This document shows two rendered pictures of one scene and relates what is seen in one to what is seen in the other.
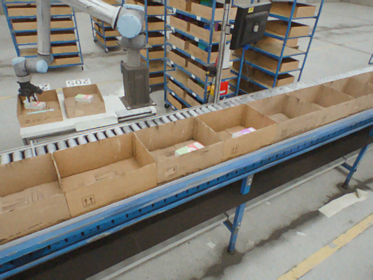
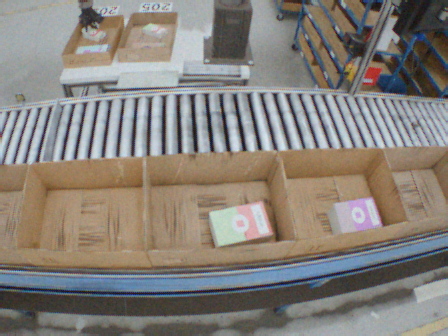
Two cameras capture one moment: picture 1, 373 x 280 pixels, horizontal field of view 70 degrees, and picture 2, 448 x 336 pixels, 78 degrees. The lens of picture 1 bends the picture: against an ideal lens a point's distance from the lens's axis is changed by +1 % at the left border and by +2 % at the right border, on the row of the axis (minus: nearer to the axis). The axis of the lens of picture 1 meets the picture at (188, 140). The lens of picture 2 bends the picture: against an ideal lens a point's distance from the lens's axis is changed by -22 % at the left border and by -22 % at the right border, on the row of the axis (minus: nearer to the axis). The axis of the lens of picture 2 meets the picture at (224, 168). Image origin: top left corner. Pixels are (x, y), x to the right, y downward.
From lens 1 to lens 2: 0.75 m
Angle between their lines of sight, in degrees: 26
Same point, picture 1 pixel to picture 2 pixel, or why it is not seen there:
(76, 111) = (128, 55)
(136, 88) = (226, 35)
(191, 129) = (266, 168)
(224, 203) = (272, 294)
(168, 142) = (214, 178)
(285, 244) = (348, 323)
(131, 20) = not seen: outside the picture
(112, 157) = (112, 181)
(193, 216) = (215, 298)
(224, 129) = (332, 176)
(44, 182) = not seen: hidden behind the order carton
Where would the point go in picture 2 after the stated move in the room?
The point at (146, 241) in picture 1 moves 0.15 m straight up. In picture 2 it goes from (137, 306) to (129, 298)
